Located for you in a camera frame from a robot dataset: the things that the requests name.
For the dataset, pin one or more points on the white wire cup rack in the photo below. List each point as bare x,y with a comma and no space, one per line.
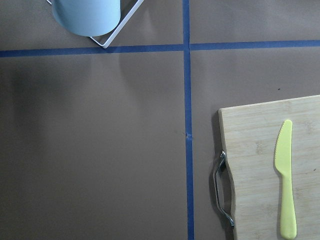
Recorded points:
127,10

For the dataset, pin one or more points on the bamboo cutting board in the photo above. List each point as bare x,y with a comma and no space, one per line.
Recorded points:
249,134

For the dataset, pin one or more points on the light blue cup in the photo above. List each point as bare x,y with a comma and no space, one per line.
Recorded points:
87,18

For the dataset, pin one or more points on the yellow plastic knife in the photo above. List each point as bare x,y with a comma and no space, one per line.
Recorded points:
283,164

